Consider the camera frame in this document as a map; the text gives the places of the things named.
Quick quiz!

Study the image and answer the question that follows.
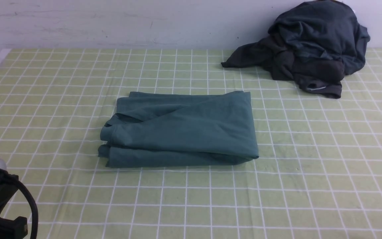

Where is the green long-sleeved shirt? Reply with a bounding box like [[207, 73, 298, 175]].
[[97, 91, 259, 168]]

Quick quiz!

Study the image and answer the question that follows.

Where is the green checkered tablecloth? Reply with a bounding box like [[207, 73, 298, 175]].
[[0, 48, 382, 239]]

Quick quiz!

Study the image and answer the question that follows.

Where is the dark brown crumpled garment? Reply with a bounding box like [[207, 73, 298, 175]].
[[221, 34, 345, 99]]

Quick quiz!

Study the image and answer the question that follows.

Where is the dark teal crumpled garment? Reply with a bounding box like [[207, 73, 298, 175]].
[[268, 0, 370, 75]]

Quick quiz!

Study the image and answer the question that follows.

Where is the black left camera cable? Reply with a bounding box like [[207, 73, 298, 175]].
[[0, 165, 39, 239]]

